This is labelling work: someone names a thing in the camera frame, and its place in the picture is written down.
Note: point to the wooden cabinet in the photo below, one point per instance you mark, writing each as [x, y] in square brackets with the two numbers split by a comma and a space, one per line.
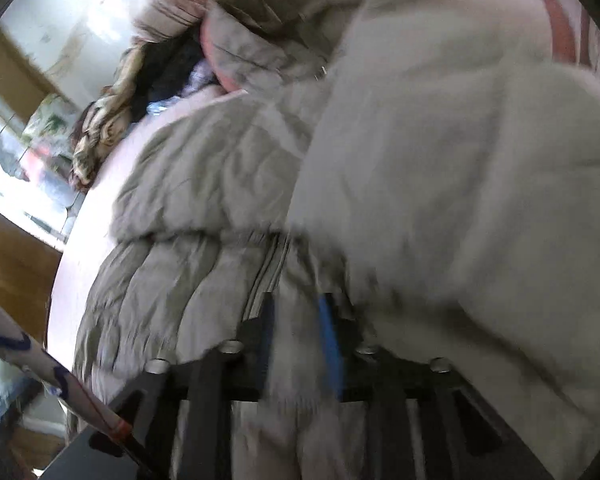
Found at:
[15, 67]

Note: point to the black cloth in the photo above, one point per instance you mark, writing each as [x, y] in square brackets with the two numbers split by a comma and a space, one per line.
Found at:
[167, 72]

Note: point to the grey quilted padded jacket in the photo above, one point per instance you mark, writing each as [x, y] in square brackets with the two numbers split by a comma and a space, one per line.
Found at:
[205, 185]

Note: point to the striped floral bolster pillow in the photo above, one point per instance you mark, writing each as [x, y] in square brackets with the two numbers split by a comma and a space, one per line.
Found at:
[175, 12]

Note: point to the beige floral blanket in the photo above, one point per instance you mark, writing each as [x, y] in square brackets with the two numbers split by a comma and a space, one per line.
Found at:
[102, 125]

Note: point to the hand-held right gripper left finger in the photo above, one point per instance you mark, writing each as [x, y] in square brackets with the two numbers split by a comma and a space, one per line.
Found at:
[267, 345]

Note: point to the striped floral seat cushion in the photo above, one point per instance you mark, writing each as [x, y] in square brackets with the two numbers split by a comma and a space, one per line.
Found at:
[595, 35]

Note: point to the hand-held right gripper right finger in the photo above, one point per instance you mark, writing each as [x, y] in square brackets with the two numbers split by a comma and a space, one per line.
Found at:
[331, 347]

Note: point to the pink cushion with dark band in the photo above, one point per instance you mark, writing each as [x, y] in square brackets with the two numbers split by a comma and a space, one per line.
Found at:
[215, 55]

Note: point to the blue white cloth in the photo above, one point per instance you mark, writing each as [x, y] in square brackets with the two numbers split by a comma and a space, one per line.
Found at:
[200, 77]

